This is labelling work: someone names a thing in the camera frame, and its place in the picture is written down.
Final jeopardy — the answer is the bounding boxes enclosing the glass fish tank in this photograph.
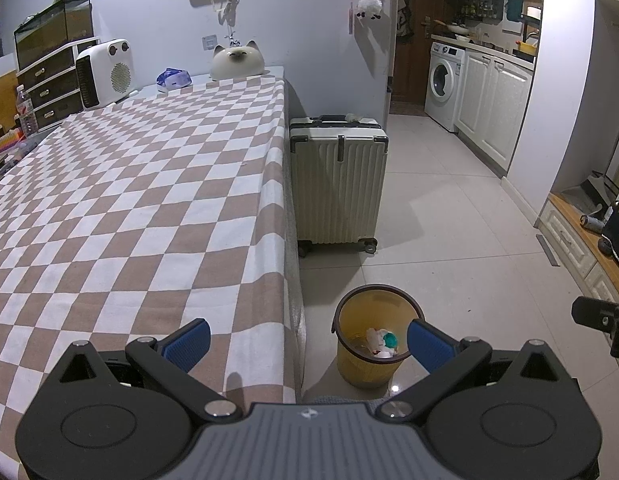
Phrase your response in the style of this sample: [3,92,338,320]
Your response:
[13,0,95,72]

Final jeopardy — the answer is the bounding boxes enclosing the dark object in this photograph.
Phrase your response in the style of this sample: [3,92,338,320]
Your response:
[600,195,619,278]

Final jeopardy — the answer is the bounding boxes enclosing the brown wooden door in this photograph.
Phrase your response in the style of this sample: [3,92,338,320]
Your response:
[392,0,435,106]

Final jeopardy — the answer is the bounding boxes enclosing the white low cabinet wooden top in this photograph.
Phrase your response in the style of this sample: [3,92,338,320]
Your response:
[538,191,619,311]

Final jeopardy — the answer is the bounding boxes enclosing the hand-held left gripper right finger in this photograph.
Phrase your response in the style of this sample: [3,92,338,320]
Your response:
[374,318,570,423]

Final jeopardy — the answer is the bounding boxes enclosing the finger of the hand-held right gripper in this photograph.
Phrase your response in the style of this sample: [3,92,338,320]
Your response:
[572,296,619,358]

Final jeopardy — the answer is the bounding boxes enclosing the blue tissue pack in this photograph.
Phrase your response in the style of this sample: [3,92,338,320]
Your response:
[156,67,192,92]

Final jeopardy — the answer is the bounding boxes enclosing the white trash pile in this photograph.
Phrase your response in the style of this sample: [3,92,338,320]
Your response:
[364,327,396,359]

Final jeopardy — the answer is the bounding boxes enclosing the cream cat-shaped ornament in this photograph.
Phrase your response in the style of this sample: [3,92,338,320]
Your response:
[210,40,265,81]

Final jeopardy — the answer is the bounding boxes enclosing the yellow bin with brown rim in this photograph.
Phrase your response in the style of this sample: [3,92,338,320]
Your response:
[332,285,426,388]

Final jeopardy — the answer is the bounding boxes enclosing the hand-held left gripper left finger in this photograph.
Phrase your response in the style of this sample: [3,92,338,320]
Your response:
[54,317,242,423]

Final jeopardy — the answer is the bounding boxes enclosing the brown white checkered blanket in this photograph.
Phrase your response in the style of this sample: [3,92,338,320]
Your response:
[0,76,297,480]

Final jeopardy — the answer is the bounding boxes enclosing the box of coloured pens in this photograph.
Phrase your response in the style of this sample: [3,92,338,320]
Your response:
[0,127,25,158]

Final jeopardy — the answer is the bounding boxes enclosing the white kitchen base cabinets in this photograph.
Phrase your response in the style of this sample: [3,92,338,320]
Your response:
[454,50,535,178]

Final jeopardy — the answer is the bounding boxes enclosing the clear bottle with red label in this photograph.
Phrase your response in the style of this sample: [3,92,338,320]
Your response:
[15,85,38,136]

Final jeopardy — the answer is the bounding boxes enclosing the white washing machine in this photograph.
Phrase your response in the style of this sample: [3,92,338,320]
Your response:
[424,42,466,133]

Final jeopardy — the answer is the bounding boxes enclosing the dark plastic drawer unit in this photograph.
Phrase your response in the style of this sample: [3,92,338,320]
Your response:
[15,37,101,133]

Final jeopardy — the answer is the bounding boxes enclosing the cream ribbed suitcase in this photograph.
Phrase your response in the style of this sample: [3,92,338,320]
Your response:
[288,114,390,259]

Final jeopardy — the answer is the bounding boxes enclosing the white space heater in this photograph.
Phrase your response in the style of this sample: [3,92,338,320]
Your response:
[75,39,135,109]

